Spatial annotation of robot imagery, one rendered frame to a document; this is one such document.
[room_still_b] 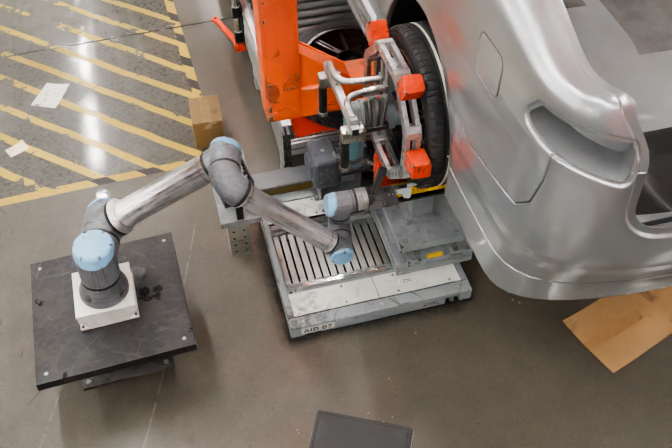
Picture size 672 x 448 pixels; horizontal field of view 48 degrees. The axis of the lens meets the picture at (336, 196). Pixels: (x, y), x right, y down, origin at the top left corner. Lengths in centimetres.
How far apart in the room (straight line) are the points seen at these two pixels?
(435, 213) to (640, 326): 102
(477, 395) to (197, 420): 114
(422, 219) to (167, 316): 121
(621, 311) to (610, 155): 156
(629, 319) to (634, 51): 117
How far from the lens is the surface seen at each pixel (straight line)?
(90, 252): 295
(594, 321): 359
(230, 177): 270
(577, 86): 203
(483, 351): 339
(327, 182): 357
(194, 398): 327
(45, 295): 334
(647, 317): 368
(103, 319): 315
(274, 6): 317
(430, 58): 284
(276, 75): 337
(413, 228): 347
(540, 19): 216
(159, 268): 330
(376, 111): 280
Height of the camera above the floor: 283
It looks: 47 degrees down
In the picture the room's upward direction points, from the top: straight up
